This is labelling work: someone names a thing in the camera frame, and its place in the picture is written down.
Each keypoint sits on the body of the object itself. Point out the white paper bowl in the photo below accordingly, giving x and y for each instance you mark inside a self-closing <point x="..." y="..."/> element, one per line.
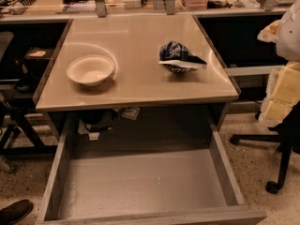
<point x="90" y="70"/>

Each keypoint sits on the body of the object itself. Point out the dark shoe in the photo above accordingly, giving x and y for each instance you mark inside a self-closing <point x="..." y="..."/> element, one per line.
<point x="15" y="212"/>

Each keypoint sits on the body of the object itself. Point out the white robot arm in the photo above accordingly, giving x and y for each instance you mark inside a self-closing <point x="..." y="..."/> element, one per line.
<point x="285" y="33"/>

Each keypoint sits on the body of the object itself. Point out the open grey wooden drawer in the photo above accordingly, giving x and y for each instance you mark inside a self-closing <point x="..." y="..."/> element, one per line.
<point x="161" y="169"/>

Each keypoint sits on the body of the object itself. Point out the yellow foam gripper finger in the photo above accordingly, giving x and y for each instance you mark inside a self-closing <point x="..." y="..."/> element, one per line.
<point x="282" y="94"/>

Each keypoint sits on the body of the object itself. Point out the black desk frame left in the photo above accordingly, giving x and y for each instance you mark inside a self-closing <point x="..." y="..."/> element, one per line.
<point x="21" y="124"/>

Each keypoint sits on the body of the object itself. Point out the blue chip bag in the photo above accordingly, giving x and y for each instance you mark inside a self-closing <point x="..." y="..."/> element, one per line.
<point x="177" y="58"/>

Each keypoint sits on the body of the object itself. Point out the grey drawer cabinet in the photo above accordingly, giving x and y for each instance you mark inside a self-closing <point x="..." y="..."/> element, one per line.
<point x="143" y="104"/>

